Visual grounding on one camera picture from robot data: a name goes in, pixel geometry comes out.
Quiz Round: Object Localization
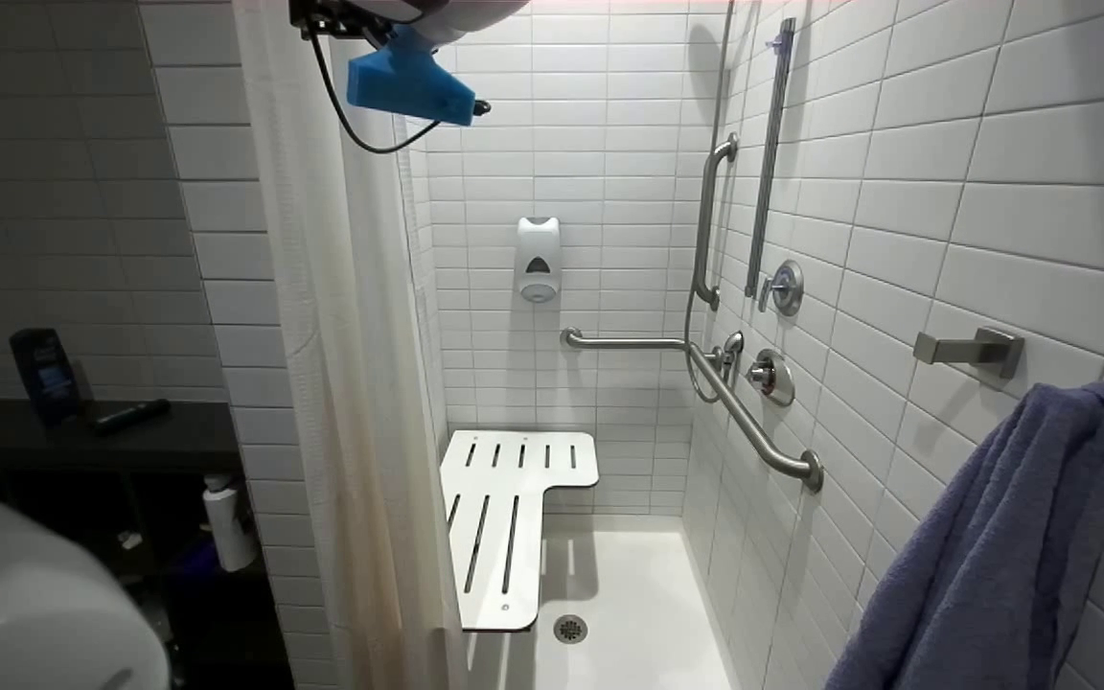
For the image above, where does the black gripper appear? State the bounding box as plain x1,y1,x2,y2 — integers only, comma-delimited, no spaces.
286,0,389,38

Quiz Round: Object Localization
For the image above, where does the white shower curtain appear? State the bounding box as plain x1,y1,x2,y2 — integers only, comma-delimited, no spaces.
228,0,465,690

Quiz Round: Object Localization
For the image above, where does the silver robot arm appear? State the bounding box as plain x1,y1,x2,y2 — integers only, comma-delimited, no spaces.
286,0,530,46

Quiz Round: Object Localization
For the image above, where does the white slatted shower seat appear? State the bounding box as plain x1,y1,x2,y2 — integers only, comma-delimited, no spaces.
439,429,599,634

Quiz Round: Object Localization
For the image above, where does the round chrome shower valve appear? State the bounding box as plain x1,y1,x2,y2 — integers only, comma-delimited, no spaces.
760,261,803,320

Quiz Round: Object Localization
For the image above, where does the white soap dispenser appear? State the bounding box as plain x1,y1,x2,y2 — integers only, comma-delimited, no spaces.
516,220,561,302

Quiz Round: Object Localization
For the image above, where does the chrome rear grab bar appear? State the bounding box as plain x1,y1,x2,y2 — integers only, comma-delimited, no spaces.
561,330,685,354

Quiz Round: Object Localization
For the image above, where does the chrome vertical grab bar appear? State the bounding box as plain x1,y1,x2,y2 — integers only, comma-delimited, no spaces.
688,133,741,312

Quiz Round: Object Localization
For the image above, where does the black remote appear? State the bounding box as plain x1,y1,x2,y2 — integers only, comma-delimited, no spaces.
88,400,173,435

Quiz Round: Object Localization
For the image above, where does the dark phone device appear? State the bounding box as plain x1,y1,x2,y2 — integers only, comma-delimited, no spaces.
6,330,83,425

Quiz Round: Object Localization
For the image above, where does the black shelf table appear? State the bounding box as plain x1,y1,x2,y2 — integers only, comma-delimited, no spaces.
0,400,295,690

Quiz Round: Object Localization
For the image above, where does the white spray bottle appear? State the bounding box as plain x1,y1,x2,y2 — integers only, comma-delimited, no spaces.
203,475,256,572

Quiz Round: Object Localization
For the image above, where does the chrome temperature control knob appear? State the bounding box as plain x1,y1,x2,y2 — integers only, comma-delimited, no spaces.
743,351,796,408

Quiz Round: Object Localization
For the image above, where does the white sink basin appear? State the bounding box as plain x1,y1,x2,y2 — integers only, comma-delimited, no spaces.
0,504,173,690

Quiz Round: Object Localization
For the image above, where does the round floor drain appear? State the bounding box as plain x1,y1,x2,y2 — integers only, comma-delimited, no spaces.
552,614,587,646

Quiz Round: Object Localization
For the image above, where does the chrome horizontal grab bar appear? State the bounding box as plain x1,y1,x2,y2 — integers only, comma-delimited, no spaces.
685,345,823,496

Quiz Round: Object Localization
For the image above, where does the blue hanging towel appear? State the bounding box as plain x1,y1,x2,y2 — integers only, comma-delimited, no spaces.
823,383,1104,690

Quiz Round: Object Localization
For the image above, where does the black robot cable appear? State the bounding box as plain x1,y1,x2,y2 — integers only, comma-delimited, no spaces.
302,27,444,160

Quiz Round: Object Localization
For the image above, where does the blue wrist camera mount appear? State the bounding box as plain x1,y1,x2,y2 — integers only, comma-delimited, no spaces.
350,32,490,126

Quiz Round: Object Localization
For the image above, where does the chrome hose outlet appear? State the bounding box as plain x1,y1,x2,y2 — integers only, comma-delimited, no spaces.
708,330,743,389

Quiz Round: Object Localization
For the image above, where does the metal wall hook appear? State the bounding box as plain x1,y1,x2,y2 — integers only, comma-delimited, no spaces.
913,330,1024,380

